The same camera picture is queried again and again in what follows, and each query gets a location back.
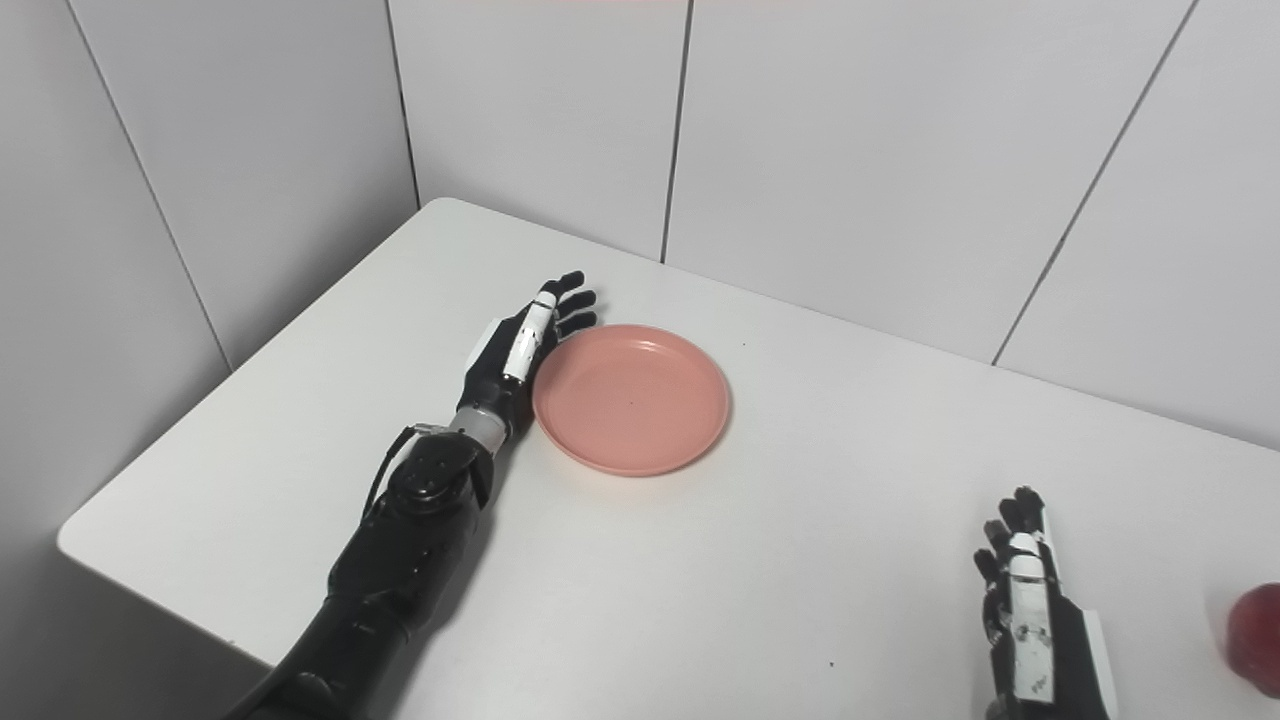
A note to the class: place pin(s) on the red apple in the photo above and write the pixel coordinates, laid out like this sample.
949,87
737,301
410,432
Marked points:
1258,640

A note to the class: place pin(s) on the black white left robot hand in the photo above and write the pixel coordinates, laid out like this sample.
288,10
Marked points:
490,385

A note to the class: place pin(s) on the pink plate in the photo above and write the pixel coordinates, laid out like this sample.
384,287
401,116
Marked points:
630,400

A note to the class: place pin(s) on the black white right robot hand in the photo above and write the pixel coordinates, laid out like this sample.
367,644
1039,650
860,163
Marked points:
1075,660

